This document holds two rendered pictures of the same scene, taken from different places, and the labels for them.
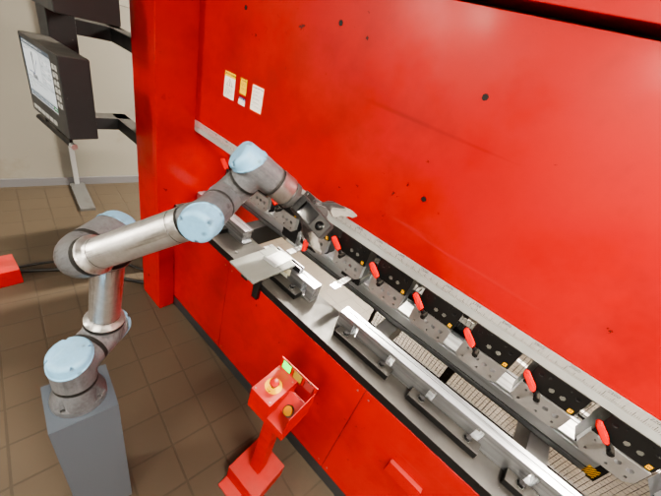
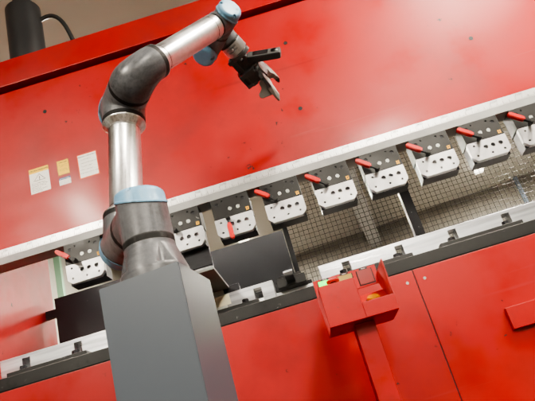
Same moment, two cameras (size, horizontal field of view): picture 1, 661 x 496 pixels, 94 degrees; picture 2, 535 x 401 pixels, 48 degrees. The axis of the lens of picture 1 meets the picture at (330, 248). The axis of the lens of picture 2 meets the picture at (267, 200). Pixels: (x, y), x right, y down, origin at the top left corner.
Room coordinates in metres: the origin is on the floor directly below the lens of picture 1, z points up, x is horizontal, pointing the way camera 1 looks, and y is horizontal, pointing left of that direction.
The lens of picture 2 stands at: (-0.72, 0.99, 0.36)
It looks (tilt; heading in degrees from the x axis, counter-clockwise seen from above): 23 degrees up; 331
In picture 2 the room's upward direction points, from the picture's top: 16 degrees counter-clockwise
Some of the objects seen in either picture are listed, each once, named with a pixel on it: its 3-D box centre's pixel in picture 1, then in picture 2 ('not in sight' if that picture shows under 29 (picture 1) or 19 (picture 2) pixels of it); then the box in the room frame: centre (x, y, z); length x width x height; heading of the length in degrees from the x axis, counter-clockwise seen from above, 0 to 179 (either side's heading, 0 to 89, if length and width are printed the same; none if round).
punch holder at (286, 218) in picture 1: (292, 210); (185, 232); (1.34, 0.23, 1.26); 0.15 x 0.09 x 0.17; 59
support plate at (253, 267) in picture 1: (263, 264); (197, 285); (1.20, 0.29, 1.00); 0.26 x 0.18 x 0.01; 149
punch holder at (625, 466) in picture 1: (620, 440); (533, 127); (0.63, -0.97, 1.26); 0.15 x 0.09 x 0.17; 59
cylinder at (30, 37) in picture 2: not in sight; (43, 39); (1.71, 0.60, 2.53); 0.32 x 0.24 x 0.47; 59
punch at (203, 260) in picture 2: (290, 234); (199, 262); (1.33, 0.21, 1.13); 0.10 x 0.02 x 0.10; 59
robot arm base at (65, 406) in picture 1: (77, 387); (153, 262); (0.50, 0.63, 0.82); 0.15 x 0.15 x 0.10
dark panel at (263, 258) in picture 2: not in sight; (177, 309); (1.89, 0.15, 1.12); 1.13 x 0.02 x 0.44; 59
